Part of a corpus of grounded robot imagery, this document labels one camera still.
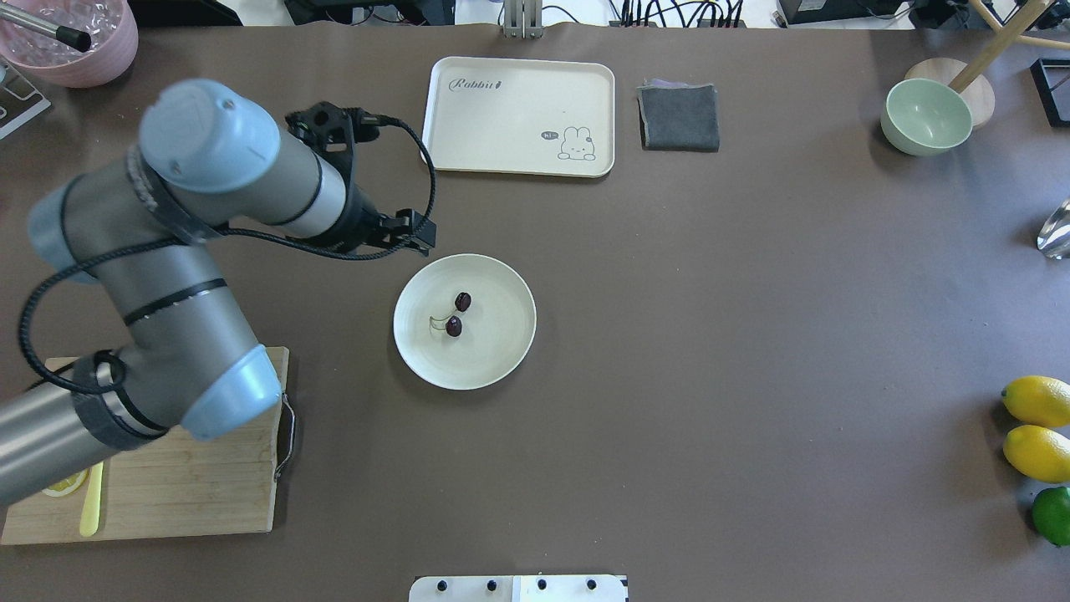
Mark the wooden cup stand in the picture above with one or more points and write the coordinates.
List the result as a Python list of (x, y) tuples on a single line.
[(968, 80)]

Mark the cream round plate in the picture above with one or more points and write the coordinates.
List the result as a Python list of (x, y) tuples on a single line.
[(498, 328)]

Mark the cream rabbit tray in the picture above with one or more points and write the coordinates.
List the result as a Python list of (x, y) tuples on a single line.
[(521, 116)]

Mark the grey folded cloth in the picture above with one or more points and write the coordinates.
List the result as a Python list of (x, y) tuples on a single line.
[(676, 116)]

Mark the yellow lemon middle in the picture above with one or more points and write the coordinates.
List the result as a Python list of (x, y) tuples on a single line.
[(1038, 452)]

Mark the wooden cutting board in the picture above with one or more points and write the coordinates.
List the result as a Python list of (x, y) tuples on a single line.
[(175, 487)]

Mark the mint green bowl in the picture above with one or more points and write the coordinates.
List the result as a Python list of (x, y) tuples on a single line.
[(922, 117)]

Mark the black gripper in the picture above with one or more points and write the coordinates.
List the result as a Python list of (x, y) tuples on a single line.
[(360, 222)]

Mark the lower lemon slice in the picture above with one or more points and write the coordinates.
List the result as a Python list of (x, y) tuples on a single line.
[(66, 486)]

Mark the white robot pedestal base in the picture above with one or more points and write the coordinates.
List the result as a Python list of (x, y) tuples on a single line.
[(521, 587)]

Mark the yellow plastic knife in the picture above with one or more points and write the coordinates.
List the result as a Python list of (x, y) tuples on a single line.
[(92, 506)]

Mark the yellow lemon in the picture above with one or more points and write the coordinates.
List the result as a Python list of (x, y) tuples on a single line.
[(1038, 452), (1038, 400)]

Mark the green lime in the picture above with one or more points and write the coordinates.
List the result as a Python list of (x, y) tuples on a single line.
[(1050, 515)]

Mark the yellow lemon outer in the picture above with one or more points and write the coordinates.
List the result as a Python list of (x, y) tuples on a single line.
[(1038, 400)]

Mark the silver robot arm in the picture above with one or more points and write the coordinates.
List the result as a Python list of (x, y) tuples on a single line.
[(207, 164)]

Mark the pink bowl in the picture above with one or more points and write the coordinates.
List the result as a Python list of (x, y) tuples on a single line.
[(76, 44)]

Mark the metal scoop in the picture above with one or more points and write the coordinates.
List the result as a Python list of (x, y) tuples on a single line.
[(1053, 237)]

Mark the aluminium frame post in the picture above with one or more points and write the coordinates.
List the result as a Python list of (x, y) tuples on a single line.
[(522, 19)]

